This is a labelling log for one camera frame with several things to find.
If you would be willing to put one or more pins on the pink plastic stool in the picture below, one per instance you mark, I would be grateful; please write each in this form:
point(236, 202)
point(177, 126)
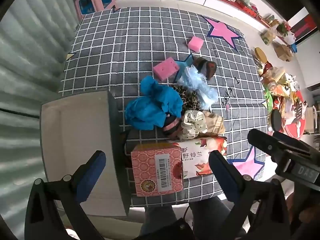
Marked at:
point(95, 0)

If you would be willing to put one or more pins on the person's leg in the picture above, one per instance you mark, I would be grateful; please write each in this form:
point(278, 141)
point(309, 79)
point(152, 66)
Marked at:
point(157, 215)
point(210, 210)

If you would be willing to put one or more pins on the round wooden lid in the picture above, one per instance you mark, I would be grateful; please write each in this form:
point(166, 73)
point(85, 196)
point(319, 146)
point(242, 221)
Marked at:
point(260, 54)

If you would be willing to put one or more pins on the pink patterned tissue box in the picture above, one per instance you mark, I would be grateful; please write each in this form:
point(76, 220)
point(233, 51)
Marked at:
point(160, 170)

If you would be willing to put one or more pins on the potted red flowers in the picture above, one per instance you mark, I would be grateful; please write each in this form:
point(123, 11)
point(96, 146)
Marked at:
point(283, 27)

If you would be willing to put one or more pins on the light blue fluffy scrunchie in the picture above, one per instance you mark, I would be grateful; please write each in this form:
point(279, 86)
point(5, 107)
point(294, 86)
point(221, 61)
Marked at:
point(200, 87)

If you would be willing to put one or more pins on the grey checked star blanket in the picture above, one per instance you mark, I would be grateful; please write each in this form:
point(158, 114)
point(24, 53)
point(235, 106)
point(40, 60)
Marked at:
point(140, 37)

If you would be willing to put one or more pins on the cardboard box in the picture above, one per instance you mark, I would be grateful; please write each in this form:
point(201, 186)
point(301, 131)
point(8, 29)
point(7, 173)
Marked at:
point(282, 51)

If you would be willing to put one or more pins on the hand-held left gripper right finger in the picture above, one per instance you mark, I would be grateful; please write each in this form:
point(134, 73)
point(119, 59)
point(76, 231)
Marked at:
point(222, 175)

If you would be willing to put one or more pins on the person's right leg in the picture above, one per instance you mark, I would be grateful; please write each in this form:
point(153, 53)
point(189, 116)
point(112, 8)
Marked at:
point(210, 210)

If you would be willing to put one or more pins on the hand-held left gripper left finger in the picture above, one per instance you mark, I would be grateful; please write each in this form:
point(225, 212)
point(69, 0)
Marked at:
point(93, 170)

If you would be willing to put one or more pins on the leopard print scrunchie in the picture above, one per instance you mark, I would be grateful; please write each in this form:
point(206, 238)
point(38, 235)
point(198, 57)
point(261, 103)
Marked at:
point(188, 100)

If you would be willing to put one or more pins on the person's left leg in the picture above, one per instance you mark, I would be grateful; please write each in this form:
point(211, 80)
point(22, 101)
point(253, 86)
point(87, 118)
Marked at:
point(157, 215)

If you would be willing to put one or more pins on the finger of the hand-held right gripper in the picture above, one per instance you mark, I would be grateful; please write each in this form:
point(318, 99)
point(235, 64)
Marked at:
point(260, 140)

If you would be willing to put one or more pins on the white polka dot scrunchie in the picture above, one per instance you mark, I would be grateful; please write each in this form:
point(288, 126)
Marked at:
point(192, 125)

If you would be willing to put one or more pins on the pink sponge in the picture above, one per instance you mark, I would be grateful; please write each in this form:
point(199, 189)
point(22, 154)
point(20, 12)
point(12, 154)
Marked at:
point(195, 43)
point(166, 68)

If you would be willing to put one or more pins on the dark brown hair accessory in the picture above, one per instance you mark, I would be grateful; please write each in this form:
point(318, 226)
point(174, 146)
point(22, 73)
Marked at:
point(206, 67)

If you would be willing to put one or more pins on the grey storage box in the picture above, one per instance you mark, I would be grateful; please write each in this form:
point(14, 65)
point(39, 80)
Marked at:
point(75, 150)

